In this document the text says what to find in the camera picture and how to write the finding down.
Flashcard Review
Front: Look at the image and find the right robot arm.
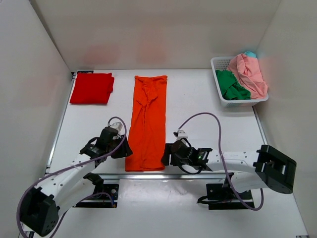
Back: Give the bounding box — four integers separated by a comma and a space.
161, 138, 297, 199

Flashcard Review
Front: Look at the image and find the orange t shirt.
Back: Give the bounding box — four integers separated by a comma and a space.
125, 75, 167, 172

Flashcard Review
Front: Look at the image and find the aluminium rail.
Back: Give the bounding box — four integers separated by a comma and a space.
44, 173, 228, 180

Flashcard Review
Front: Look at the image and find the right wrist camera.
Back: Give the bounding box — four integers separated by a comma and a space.
173, 130, 188, 143

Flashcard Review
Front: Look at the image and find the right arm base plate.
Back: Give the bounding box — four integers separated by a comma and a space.
197, 183, 247, 210

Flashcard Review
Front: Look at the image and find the white plastic basket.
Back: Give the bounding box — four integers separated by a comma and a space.
211, 56, 269, 108

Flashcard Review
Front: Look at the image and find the green t shirt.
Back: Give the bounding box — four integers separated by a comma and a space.
215, 70, 251, 101

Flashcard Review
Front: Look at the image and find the teal cloth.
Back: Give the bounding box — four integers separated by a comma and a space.
244, 51, 257, 58

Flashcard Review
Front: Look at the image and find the pink t shirt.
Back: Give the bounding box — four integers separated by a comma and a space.
227, 54, 268, 100

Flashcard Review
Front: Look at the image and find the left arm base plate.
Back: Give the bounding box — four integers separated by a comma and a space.
74, 180, 119, 209

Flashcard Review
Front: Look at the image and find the folded red t shirt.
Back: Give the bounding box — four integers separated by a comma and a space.
70, 73, 114, 105

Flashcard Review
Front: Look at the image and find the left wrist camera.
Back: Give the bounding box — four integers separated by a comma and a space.
108, 122, 123, 136

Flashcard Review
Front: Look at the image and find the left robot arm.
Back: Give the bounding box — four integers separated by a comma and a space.
16, 122, 132, 237

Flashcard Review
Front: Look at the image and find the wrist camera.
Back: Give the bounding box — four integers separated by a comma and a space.
173, 130, 188, 143
108, 122, 123, 136

